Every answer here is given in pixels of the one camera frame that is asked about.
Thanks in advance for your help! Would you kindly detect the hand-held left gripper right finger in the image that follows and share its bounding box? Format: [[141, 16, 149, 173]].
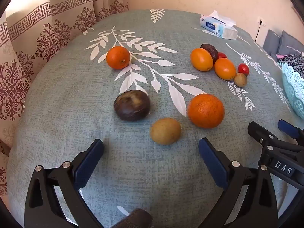
[[198, 137, 278, 228]]

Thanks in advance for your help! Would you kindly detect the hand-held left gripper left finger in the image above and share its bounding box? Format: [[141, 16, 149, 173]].
[[24, 138, 105, 228]]

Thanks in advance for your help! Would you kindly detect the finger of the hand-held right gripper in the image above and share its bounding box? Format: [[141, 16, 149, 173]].
[[278, 119, 304, 146], [248, 122, 304, 158]]

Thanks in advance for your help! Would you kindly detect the light blue plastic basket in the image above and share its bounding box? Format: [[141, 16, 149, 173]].
[[281, 62, 304, 120]]

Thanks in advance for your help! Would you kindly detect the large round orange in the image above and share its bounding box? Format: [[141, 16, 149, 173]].
[[187, 94, 225, 129]]

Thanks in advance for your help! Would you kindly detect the small greenish-brown fruit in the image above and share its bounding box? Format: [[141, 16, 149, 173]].
[[234, 73, 248, 87]]

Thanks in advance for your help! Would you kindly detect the oval orange citrus fruit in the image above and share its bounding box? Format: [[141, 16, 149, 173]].
[[190, 48, 214, 72], [214, 58, 237, 81]]

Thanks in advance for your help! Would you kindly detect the wrinkled dark passion fruit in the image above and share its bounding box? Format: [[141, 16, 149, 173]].
[[200, 43, 218, 63]]

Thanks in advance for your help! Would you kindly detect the small round orange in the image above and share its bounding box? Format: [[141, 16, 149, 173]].
[[106, 46, 131, 70]]

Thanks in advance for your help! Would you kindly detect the large greenish-brown fruit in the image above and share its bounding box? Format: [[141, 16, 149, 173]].
[[150, 118, 182, 145]]

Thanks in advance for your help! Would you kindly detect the leopard print cloth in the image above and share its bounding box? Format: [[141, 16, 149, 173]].
[[281, 53, 304, 79]]

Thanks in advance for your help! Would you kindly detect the smooth dark passion fruit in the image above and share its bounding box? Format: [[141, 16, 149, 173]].
[[113, 90, 150, 121]]

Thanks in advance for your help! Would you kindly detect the grey cushion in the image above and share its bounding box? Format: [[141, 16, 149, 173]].
[[277, 30, 304, 55]]

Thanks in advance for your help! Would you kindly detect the grey bed headboard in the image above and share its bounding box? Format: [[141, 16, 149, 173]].
[[263, 29, 281, 57]]

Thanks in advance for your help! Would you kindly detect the blue and white tissue pack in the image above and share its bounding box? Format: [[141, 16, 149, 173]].
[[200, 11, 238, 40]]

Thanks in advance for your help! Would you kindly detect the beige patterned curtain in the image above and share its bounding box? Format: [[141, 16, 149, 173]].
[[0, 0, 130, 196]]

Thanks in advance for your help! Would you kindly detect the black power cable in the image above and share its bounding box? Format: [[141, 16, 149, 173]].
[[255, 21, 263, 43]]

